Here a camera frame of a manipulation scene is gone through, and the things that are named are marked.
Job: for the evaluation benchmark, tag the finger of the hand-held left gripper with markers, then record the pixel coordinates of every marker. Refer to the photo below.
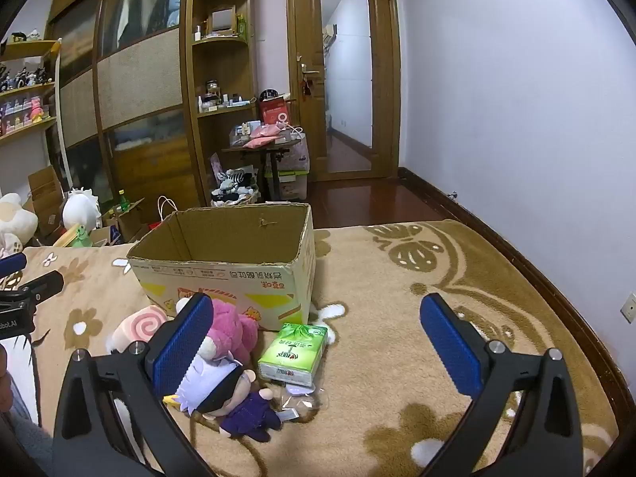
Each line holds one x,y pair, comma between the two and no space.
42,284
12,263

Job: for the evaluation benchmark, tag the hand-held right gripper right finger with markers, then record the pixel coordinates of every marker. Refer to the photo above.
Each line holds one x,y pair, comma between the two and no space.
449,343

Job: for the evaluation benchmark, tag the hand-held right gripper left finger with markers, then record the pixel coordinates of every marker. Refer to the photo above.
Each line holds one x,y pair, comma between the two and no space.
181,343

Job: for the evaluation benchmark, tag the white-haired plush doll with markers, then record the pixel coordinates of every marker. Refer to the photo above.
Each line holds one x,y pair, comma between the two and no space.
213,385

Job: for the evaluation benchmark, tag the pink bear plush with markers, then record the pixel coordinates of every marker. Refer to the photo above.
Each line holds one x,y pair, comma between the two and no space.
233,330

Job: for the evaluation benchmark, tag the green tissue pack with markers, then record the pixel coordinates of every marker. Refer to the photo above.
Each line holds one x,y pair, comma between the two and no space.
293,353

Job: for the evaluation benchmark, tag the person's left forearm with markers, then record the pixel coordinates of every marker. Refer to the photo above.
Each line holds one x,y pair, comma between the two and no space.
22,442

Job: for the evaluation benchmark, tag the person's left hand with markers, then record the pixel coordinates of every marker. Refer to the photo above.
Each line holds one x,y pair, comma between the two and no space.
3,377

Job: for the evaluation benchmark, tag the cream plush toy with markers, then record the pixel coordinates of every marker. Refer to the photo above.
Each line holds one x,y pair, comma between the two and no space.
17,221

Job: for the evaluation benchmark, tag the green frog toy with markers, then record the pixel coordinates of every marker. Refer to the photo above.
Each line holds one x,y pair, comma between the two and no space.
79,236

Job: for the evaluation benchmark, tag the tall empty cardboard box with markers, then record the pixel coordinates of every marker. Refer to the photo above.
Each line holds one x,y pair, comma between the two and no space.
44,194

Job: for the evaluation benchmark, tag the white round plush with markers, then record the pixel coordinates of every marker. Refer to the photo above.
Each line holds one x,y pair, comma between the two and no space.
79,208

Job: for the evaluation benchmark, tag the cardboard box with bottles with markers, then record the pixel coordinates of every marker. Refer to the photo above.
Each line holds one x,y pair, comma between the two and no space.
129,221

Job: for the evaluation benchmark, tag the green glass bottle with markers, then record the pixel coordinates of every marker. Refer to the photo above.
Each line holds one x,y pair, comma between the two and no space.
123,201

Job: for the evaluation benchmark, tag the clear plastic wrapper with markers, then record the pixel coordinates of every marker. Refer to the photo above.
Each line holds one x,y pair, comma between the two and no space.
298,402

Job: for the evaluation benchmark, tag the white curved pole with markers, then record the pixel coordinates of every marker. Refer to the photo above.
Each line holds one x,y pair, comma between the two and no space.
60,119

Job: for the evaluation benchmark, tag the row of small figurines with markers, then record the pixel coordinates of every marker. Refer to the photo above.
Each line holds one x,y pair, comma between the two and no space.
22,109

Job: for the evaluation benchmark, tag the basket of socks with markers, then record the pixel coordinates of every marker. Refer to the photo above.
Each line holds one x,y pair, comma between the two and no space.
233,189

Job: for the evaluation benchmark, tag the clear storage bin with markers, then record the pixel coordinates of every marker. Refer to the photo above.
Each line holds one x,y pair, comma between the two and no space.
293,184

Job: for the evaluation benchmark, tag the small side table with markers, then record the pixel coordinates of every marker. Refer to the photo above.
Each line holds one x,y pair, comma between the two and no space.
258,148

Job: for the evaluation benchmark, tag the clear boxes on table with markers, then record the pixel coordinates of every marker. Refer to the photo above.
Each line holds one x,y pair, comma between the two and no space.
243,133

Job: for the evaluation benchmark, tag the pink cloth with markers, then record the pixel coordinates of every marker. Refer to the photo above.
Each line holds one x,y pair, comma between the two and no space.
263,134

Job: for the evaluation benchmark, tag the wooden wardrobe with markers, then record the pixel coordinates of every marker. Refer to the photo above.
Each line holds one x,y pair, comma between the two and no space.
134,74

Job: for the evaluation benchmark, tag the wooden corner shelf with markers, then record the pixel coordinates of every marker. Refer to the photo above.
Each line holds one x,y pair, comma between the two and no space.
191,109

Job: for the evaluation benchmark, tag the row of small bottles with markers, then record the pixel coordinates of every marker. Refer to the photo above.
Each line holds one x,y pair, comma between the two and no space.
223,102

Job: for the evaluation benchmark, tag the wooden door with glass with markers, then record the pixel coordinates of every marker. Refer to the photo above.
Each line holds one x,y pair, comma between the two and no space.
308,129

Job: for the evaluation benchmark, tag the red box with white circle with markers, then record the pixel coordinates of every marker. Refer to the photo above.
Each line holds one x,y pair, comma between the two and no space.
272,109

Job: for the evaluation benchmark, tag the glass jar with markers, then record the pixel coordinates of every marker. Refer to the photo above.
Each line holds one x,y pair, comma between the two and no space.
212,87

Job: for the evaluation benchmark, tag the black round tin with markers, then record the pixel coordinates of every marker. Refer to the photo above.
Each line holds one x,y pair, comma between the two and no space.
269,93

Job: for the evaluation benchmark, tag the red key tassel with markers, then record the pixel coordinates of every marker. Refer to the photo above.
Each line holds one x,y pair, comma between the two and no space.
307,87

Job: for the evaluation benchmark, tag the wooden wall shelf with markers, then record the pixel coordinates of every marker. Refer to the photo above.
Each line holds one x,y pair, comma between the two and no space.
30,87

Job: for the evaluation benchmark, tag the wall socket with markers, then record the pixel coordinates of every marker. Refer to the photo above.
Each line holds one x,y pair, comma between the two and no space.
629,306

